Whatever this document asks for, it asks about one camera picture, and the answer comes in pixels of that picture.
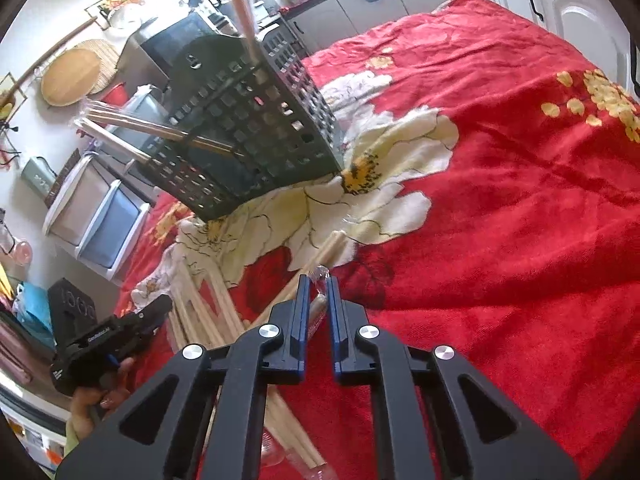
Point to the beige-topped plastic drawer tower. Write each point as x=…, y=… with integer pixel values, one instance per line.
x=80, y=200

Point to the pile of chopsticks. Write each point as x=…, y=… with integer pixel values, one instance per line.
x=222, y=305

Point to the teal-topped plastic drawer tower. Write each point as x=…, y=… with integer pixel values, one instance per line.
x=115, y=232

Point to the person's left hand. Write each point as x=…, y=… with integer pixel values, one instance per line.
x=92, y=405

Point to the long wooden rolling pin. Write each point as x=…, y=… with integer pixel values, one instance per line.
x=55, y=52

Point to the wooden chopstick pair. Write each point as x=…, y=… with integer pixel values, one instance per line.
x=316, y=315

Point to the green hanging bag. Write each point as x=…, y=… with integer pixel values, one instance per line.
x=39, y=176

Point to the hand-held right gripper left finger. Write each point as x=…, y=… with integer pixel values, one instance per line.
x=301, y=330

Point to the round bamboo tray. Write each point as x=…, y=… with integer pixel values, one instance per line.
x=70, y=76

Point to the woven straw tray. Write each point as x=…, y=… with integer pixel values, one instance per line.
x=107, y=60

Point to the black microwave oven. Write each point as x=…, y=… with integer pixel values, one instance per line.
x=170, y=42

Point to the red floral blanket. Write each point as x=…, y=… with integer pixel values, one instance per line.
x=500, y=210

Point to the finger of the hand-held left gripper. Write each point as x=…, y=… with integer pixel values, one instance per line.
x=156, y=316
x=72, y=312

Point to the black plastic utensil basket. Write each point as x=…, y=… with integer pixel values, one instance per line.
x=250, y=125

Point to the framed wall picture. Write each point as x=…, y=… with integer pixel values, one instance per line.
x=120, y=1

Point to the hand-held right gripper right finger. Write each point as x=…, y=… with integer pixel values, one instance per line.
x=336, y=330

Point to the bunch of chopsticks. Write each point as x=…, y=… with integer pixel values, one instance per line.
x=240, y=0

